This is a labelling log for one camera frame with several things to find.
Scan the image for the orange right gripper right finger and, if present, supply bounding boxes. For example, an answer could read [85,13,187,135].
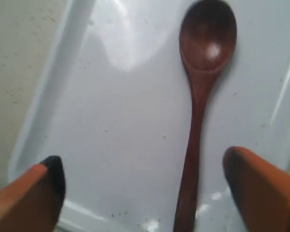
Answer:
[222,146,290,232]

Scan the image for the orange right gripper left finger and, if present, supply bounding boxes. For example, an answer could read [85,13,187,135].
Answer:
[0,156,66,232]

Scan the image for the dark red wooden spoon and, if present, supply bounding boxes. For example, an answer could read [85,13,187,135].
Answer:
[173,0,237,232]

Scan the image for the white rectangular plastic tray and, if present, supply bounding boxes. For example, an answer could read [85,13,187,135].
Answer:
[8,0,290,232]

